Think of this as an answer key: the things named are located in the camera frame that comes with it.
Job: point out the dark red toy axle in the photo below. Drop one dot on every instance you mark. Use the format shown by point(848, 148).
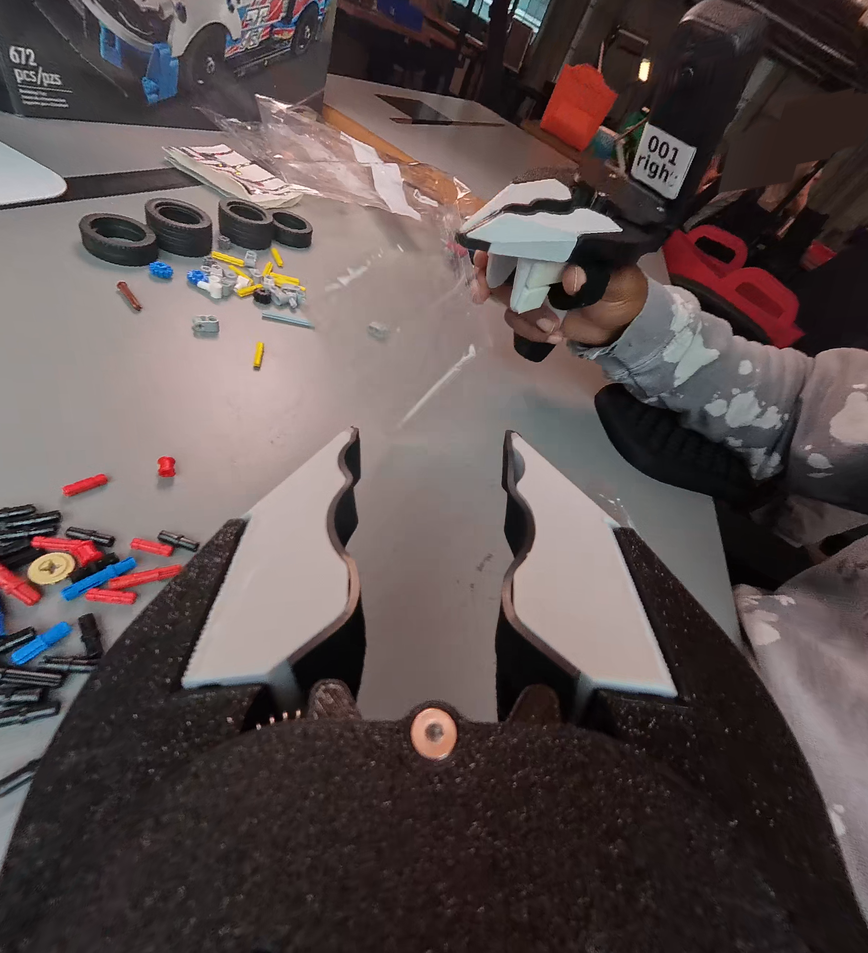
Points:
point(128, 295)

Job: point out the grey desk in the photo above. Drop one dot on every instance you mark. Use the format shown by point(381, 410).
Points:
point(143, 387)

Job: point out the sticker sheet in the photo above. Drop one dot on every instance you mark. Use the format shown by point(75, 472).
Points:
point(233, 175)

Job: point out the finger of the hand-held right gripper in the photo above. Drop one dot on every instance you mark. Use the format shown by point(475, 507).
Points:
point(538, 231)
point(523, 201)

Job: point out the small red bush brick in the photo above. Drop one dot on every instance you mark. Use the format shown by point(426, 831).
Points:
point(167, 467)

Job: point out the toy car set box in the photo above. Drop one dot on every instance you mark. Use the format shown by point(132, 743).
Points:
point(32, 45)

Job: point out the person's grey patterned hoodie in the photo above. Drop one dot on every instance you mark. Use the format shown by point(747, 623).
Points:
point(836, 707)

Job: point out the light grey axle rod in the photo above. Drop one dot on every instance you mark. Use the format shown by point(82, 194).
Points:
point(289, 320)

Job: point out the wood-edged grey table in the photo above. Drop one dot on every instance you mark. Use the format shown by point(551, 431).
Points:
point(479, 141)

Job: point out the small clear parts bag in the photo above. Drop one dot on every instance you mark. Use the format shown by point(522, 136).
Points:
point(441, 387)

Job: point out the orange crate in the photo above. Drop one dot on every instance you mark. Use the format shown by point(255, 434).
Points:
point(575, 112)

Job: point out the pile of yellow grey bricks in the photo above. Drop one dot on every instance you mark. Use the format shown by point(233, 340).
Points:
point(270, 290)

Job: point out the black chair armrest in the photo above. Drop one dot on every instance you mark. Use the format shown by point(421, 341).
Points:
point(665, 447)

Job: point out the pile of blue black red pins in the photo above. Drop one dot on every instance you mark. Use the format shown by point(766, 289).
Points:
point(32, 566)

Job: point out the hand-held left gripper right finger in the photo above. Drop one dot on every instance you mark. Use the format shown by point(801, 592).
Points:
point(583, 595)

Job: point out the clear plastic bag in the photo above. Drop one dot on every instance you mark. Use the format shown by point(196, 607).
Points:
point(330, 149)

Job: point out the person's right forearm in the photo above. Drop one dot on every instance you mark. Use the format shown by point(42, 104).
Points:
point(739, 402)

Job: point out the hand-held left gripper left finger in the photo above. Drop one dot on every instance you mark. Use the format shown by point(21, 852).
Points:
point(277, 595)

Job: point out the person's right hand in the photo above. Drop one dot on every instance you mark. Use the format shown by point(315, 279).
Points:
point(605, 313)

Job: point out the black toy tire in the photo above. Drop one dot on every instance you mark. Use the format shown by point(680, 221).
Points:
point(285, 234)
point(233, 231)
point(95, 246)
point(158, 234)

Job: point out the small grey connector brick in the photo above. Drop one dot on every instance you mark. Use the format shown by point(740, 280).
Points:
point(379, 330)
point(205, 324)

